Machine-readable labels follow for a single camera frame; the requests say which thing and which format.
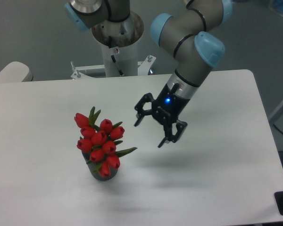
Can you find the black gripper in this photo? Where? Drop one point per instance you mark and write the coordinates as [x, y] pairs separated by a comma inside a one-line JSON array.
[[171, 106]]

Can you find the red tulip bouquet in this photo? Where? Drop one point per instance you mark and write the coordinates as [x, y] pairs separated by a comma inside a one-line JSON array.
[[101, 141]]

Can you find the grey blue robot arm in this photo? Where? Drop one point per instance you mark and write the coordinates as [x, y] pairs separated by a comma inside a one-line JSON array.
[[186, 38]]

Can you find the dark grey ribbed vase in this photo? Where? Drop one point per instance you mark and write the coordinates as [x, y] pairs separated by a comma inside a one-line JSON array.
[[100, 170]]

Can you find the beige chair backrest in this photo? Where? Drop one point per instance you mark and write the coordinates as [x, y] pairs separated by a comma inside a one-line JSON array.
[[15, 72]]

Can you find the white metal base frame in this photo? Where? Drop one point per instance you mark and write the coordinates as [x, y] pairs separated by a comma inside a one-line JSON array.
[[99, 71]]

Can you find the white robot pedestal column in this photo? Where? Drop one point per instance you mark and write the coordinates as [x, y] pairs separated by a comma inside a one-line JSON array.
[[118, 41]]

